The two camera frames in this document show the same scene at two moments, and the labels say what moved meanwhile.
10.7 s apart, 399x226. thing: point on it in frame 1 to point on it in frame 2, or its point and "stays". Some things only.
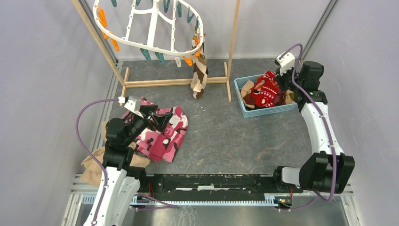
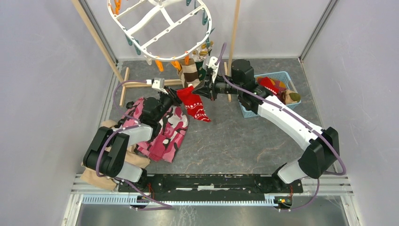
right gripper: (280, 78) to (208, 90)
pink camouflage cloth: (160, 145) stays
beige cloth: (91, 170) stays
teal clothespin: (146, 54) to (138, 50)
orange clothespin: (197, 40) to (187, 60)
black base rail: (150, 185) stays
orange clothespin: (188, 60) to (177, 64)
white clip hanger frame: (155, 11) to (162, 59)
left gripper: (161, 121) to (173, 96)
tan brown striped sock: (199, 80) to (188, 73)
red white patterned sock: (265, 90) to (193, 103)
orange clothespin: (102, 18) to (160, 65)
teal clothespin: (161, 57) to (130, 43)
